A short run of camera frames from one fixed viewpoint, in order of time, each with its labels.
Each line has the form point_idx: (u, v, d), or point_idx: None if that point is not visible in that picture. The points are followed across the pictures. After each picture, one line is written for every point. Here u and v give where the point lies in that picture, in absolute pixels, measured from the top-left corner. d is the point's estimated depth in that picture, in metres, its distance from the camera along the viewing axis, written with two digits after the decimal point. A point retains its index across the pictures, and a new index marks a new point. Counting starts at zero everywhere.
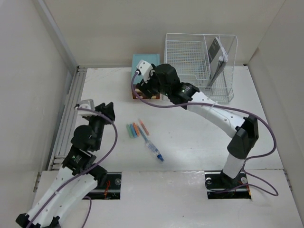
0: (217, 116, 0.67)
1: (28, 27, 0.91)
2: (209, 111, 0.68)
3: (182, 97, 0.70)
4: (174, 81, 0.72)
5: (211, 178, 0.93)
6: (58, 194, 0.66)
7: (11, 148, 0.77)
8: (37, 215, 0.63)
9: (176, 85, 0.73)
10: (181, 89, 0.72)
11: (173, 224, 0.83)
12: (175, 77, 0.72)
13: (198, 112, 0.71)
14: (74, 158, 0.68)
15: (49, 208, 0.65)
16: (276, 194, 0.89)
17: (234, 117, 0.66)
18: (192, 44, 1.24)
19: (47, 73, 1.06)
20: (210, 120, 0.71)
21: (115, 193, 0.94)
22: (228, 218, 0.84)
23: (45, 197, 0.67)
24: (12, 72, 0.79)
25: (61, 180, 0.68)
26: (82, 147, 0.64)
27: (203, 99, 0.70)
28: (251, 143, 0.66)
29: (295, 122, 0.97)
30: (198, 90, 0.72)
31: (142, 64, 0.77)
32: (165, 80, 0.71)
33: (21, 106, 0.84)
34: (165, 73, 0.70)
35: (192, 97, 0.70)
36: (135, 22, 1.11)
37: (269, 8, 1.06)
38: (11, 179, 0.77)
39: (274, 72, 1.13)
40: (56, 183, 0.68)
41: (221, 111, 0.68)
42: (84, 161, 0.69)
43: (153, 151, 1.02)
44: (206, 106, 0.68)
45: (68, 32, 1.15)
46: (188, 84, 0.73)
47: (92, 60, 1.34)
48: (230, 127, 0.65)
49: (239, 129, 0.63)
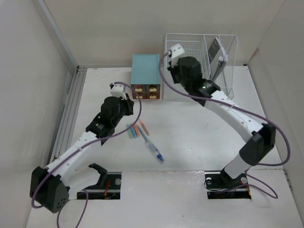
0: (235, 118, 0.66)
1: (28, 27, 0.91)
2: (227, 111, 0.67)
3: (202, 93, 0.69)
4: (196, 77, 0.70)
5: (211, 178, 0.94)
6: (81, 151, 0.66)
7: (11, 148, 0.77)
8: (59, 167, 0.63)
9: (198, 81, 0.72)
10: (202, 86, 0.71)
11: (173, 224, 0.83)
12: (199, 73, 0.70)
13: (215, 110, 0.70)
14: (98, 125, 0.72)
15: (71, 163, 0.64)
16: (275, 196, 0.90)
17: (251, 121, 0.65)
18: (192, 44, 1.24)
19: (47, 73, 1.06)
20: (226, 120, 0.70)
21: (115, 193, 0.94)
22: (228, 219, 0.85)
23: (68, 153, 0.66)
24: (12, 72, 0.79)
25: (84, 140, 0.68)
26: (110, 110, 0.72)
27: (223, 98, 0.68)
28: (265, 150, 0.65)
29: (295, 122, 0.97)
30: (219, 89, 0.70)
31: (176, 48, 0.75)
32: (188, 73, 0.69)
33: (22, 106, 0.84)
34: (189, 67, 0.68)
35: (212, 95, 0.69)
36: (135, 21, 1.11)
37: (269, 8, 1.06)
38: (11, 180, 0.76)
39: (274, 72, 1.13)
40: (80, 142, 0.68)
41: (239, 113, 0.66)
42: (106, 130, 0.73)
43: (154, 151, 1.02)
44: (225, 105, 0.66)
45: (68, 32, 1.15)
46: (210, 82, 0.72)
47: (92, 60, 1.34)
48: (247, 130, 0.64)
49: (255, 134, 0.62)
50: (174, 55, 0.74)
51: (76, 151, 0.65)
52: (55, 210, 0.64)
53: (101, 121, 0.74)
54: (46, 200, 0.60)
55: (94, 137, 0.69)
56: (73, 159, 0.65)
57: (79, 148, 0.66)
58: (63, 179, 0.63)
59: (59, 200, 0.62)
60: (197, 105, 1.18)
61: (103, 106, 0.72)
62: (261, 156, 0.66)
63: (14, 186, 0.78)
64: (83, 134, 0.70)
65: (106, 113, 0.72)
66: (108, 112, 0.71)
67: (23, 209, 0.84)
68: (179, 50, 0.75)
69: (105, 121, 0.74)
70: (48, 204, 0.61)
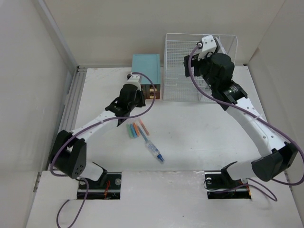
0: (258, 130, 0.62)
1: (28, 27, 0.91)
2: (250, 122, 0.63)
3: (227, 97, 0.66)
4: (225, 78, 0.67)
5: (212, 178, 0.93)
6: (103, 123, 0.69)
7: (11, 148, 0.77)
8: (81, 132, 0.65)
9: (226, 83, 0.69)
10: (229, 89, 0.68)
11: (173, 224, 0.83)
12: (230, 75, 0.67)
13: (238, 118, 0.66)
14: (116, 107, 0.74)
15: (92, 132, 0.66)
16: (274, 198, 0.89)
17: (274, 138, 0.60)
18: (192, 44, 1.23)
19: (47, 73, 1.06)
20: (246, 130, 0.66)
21: (115, 193, 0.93)
22: (228, 218, 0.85)
23: (90, 124, 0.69)
24: (12, 72, 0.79)
25: (104, 116, 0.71)
26: (128, 95, 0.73)
27: (248, 107, 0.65)
28: (280, 170, 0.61)
29: (295, 122, 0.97)
30: (246, 95, 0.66)
31: (208, 40, 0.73)
32: (219, 72, 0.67)
33: (22, 106, 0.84)
34: (221, 67, 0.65)
35: (237, 100, 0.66)
36: (135, 21, 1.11)
37: (269, 8, 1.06)
38: (11, 180, 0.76)
39: (274, 72, 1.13)
40: (100, 117, 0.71)
41: (263, 127, 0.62)
42: (123, 112, 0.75)
43: (153, 151, 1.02)
44: (250, 116, 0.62)
45: (68, 32, 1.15)
46: (237, 85, 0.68)
47: (92, 60, 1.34)
48: (266, 146, 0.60)
49: (275, 152, 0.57)
50: (205, 48, 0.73)
51: (98, 122, 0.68)
52: (72, 177, 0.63)
53: (119, 104, 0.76)
54: (67, 162, 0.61)
55: (113, 115, 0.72)
56: (95, 128, 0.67)
57: (100, 121, 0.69)
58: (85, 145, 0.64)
59: (78, 165, 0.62)
60: (197, 105, 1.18)
61: (122, 89, 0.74)
62: (276, 175, 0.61)
63: (14, 186, 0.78)
64: (103, 112, 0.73)
65: (124, 97, 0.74)
66: (126, 97, 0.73)
67: (23, 209, 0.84)
68: (211, 43, 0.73)
69: (122, 105, 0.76)
70: (68, 167, 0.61)
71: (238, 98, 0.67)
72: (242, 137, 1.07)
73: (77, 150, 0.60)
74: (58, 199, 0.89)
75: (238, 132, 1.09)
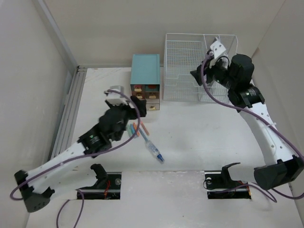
0: (267, 138, 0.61)
1: (28, 26, 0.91)
2: (261, 129, 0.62)
3: (242, 99, 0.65)
4: (244, 79, 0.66)
5: (211, 178, 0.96)
6: (62, 165, 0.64)
7: (11, 149, 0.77)
8: (34, 179, 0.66)
9: (244, 85, 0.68)
10: (246, 91, 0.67)
11: (173, 224, 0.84)
12: (249, 76, 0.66)
13: (250, 122, 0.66)
14: (91, 137, 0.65)
15: (47, 176, 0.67)
16: (274, 200, 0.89)
17: (283, 149, 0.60)
18: (192, 45, 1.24)
19: (47, 72, 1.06)
20: (256, 136, 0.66)
21: (115, 193, 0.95)
22: (228, 219, 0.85)
23: (48, 163, 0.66)
24: (12, 72, 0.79)
25: (70, 153, 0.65)
26: (106, 126, 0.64)
27: (262, 113, 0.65)
28: (282, 182, 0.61)
29: (295, 122, 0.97)
30: (262, 101, 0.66)
31: (217, 46, 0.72)
32: (237, 72, 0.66)
33: (21, 107, 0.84)
34: (241, 67, 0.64)
35: (252, 105, 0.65)
36: (135, 21, 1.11)
37: (270, 8, 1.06)
38: (11, 181, 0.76)
39: (274, 72, 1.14)
40: (64, 154, 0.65)
41: (274, 136, 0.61)
42: (99, 145, 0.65)
43: (153, 151, 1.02)
44: (262, 122, 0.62)
45: (67, 32, 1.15)
46: (255, 89, 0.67)
47: (92, 60, 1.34)
48: (272, 156, 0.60)
49: (280, 164, 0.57)
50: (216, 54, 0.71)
51: (54, 166, 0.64)
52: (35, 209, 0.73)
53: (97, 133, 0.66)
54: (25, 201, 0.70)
55: (80, 152, 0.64)
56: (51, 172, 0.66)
57: (59, 163, 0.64)
58: (40, 187, 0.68)
59: (36, 204, 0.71)
60: (197, 105, 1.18)
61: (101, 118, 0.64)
62: (276, 185, 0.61)
63: (14, 186, 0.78)
64: (73, 144, 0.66)
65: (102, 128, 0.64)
66: (105, 126, 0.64)
67: (23, 210, 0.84)
68: (220, 50, 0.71)
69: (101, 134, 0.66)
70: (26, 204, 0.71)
71: (254, 102, 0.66)
72: (242, 137, 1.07)
73: (25, 197, 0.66)
74: (59, 199, 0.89)
75: (238, 132, 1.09)
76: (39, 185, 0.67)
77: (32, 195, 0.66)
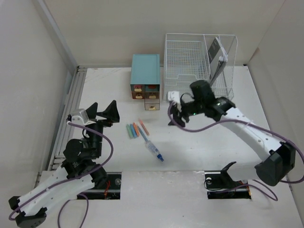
0: (252, 135, 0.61)
1: (28, 26, 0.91)
2: (242, 129, 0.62)
3: (216, 111, 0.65)
4: (207, 94, 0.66)
5: (211, 179, 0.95)
6: (48, 190, 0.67)
7: (11, 149, 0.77)
8: (24, 205, 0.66)
9: (212, 99, 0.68)
10: (216, 103, 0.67)
11: (173, 224, 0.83)
12: (210, 90, 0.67)
13: (231, 128, 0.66)
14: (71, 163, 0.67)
15: (36, 202, 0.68)
16: (275, 199, 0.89)
17: (270, 140, 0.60)
18: (192, 45, 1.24)
19: (47, 72, 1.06)
20: (242, 137, 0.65)
21: (115, 193, 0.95)
22: (228, 219, 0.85)
23: (36, 189, 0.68)
24: (12, 72, 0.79)
25: (55, 178, 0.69)
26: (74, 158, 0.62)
27: (238, 115, 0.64)
28: (285, 171, 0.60)
29: (295, 122, 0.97)
30: (234, 105, 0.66)
31: (172, 94, 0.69)
32: (197, 94, 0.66)
33: (21, 107, 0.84)
34: (197, 87, 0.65)
35: (226, 111, 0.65)
36: (135, 21, 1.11)
37: (270, 8, 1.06)
38: (11, 180, 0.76)
39: (273, 72, 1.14)
40: (51, 179, 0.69)
41: (256, 131, 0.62)
42: (80, 169, 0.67)
43: (154, 151, 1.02)
44: (241, 123, 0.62)
45: (67, 32, 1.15)
46: (224, 98, 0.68)
47: (92, 61, 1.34)
48: (264, 149, 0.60)
49: (273, 154, 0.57)
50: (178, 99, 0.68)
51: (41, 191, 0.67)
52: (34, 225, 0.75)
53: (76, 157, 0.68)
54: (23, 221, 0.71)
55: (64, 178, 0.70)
56: (39, 197, 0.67)
57: (45, 188, 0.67)
58: (32, 213, 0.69)
59: (32, 223, 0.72)
60: None
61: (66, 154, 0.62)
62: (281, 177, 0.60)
63: (14, 186, 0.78)
64: (57, 169, 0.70)
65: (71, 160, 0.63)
66: (71, 161, 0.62)
67: None
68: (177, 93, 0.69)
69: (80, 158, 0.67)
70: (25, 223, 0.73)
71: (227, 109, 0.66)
72: None
73: (18, 222, 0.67)
74: None
75: None
76: (29, 211, 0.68)
77: (23, 220, 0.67)
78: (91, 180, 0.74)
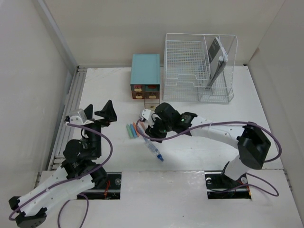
0: (218, 131, 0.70)
1: (28, 27, 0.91)
2: (208, 130, 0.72)
3: (182, 126, 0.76)
4: (172, 115, 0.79)
5: (211, 179, 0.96)
6: (48, 190, 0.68)
7: (11, 149, 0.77)
8: (24, 205, 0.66)
9: (177, 117, 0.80)
10: (181, 119, 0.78)
11: (173, 224, 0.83)
12: (173, 111, 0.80)
13: (201, 134, 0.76)
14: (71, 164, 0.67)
15: (36, 202, 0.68)
16: (276, 194, 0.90)
17: (232, 128, 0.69)
18: (192, 45, 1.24)
19: (47, 72, 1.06)
20: (215, 139, 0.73)
21: (115, 193, 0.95)
22: (228, 219, 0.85)
23: (37, 189, 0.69)
24: (12, 72, 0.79)
25: (55, 179, 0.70)
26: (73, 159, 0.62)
27: (202, 121, 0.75)
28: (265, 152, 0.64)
29: (295, 122, 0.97)
30: (195, 115, 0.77)
31: (143, 112, 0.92)
32: (163, 116, 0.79)
33: (21, 107, 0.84)
34: (162, 111, 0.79)
35: (192, 122, 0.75)
36: (135, 22, 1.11)
37: (270, 8, 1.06)
38: (11, 180, 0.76)
39: (273, 72, 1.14)
40: (51, 179, 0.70)
41: (220, 126, 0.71)
42: (79, 169, 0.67)
43: (153, 151, 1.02)
44: (205, 126, 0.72)
45: (67, 32, 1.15)
46: (188, 113, 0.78)
47: (92, 61, 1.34)
48: (232, 138, 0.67)
49: (239, 138, 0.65)
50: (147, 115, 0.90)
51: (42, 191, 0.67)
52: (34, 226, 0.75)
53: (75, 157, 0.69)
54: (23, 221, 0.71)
55: (63, 178, 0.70)
56: (40, 197, 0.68)
57: (45, 188, 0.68)
58: (32, 213, 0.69)
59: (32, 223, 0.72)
60: (197, 105, 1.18)
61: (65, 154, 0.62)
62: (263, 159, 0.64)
63: (13, 186, 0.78)
64: (57, 169, 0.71)
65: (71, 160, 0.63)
66: (71, 161, 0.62)
67: None
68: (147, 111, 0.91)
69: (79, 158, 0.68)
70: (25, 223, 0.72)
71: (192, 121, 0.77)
72: None
73: (18, 222, 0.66)
74: None
75: None
76: (29, 212, 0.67)
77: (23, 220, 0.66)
78: (91, 180, 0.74)
